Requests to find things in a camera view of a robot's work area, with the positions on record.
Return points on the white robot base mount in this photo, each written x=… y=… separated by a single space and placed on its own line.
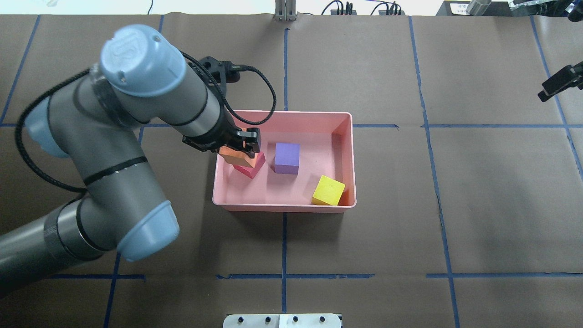
x=282 y=320

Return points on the brown paper table cover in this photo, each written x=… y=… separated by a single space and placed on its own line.
x=469 y=188

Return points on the black power strip plugs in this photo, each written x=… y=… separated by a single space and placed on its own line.
x=363 y=8

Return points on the pink plastic bin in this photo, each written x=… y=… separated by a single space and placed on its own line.
x=326 y=149

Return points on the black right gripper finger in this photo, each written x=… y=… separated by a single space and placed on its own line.
x=565 y=78

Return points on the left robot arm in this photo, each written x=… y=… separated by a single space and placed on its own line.
x=79 y=135

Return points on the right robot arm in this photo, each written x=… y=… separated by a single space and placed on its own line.
x=575 y=15

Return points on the aluminium frame post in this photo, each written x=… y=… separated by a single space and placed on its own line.
x=285 y=10

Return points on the yellow foam block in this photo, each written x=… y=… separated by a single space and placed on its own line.
x=328 y=192

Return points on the red foam block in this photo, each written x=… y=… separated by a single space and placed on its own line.
x=252 y=172

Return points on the purple foam block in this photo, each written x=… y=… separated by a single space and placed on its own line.
x=287 y=158

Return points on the orange foam block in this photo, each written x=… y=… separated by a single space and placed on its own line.
x=238 y=158

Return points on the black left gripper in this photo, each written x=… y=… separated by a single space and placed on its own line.
x=213 y=140

